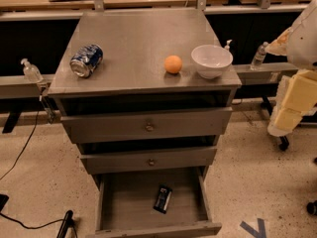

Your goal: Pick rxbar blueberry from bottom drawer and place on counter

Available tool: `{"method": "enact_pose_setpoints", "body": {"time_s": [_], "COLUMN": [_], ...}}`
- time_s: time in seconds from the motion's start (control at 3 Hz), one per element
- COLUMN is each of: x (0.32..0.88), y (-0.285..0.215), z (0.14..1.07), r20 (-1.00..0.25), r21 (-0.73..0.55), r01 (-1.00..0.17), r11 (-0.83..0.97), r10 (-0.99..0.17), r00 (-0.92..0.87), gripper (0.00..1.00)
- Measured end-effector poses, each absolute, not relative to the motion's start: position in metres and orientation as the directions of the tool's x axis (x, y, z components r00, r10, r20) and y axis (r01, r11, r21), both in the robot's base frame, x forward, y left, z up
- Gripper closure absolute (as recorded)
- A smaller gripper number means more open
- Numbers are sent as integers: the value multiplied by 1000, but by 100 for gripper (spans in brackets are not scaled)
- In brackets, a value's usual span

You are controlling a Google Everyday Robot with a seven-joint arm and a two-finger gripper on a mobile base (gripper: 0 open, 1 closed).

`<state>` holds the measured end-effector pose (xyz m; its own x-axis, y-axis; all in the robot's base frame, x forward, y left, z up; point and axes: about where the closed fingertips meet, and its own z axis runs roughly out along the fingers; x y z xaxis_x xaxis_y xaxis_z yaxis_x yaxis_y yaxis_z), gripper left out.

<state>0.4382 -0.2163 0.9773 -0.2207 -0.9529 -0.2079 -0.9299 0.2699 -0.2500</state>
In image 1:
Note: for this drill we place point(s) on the clear sanitizer pump bottle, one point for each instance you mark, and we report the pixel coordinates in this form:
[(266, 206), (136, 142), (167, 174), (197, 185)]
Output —
[(31, 72)]

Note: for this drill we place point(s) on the grey wooden drawer cabinet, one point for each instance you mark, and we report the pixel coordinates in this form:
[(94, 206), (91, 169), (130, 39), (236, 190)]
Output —
[(132, 78)]

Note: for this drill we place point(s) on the bottom grey drawer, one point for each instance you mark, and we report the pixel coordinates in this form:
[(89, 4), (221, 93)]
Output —
[(126, 206)]

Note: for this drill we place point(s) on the top grey drawer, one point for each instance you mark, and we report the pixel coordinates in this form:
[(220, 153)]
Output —
[(146, 125)]

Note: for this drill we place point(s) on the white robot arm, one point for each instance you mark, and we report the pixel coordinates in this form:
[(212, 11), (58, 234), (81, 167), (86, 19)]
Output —
[(307, 20)]

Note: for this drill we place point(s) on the clear water bottle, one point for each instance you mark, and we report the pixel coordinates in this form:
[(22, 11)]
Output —
[(259, 56)]

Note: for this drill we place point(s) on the grey drawer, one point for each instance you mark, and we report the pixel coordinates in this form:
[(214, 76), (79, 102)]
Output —
[(126, 206), (146, 125), (148, 160)]

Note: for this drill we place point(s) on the blue soda can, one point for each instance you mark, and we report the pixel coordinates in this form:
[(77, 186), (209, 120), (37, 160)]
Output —
[(86, 60)]

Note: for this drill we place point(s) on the black stand on floor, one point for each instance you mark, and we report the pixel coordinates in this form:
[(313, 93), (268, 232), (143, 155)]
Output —
[(66, 223)]

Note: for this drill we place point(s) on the orange fruit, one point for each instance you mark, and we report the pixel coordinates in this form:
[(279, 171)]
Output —
[(173, 64)]

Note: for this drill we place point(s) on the middle grey drawer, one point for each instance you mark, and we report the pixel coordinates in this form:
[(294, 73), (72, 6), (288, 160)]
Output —
[(148, 160)]

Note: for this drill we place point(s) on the white bowl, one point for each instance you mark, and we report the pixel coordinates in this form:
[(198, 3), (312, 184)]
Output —
[(211, 61)]

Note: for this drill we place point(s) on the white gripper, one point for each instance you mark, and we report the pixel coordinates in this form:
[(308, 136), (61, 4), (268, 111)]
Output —
[(304, 40)]

